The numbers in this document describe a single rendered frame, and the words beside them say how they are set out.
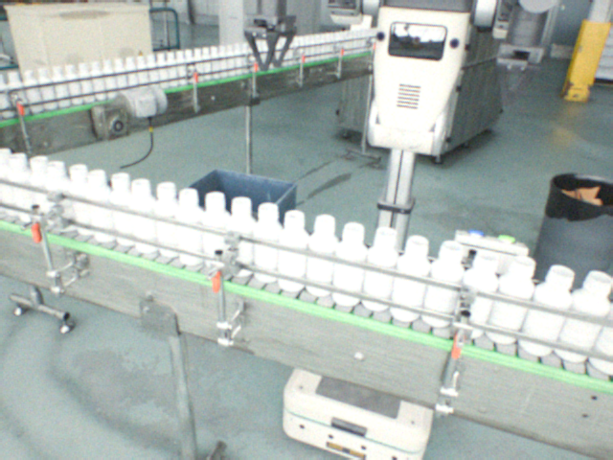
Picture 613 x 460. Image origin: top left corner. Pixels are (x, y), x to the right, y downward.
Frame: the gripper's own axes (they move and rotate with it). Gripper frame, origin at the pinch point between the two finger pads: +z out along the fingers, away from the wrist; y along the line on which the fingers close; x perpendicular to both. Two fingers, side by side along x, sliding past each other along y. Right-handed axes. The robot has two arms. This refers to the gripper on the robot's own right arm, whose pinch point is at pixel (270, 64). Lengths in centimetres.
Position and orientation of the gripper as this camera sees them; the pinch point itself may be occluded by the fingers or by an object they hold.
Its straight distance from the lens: 99.9
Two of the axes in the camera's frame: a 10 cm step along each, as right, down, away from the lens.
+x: 9.4, 2.1, -2.8
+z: -0.6, 8.8, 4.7
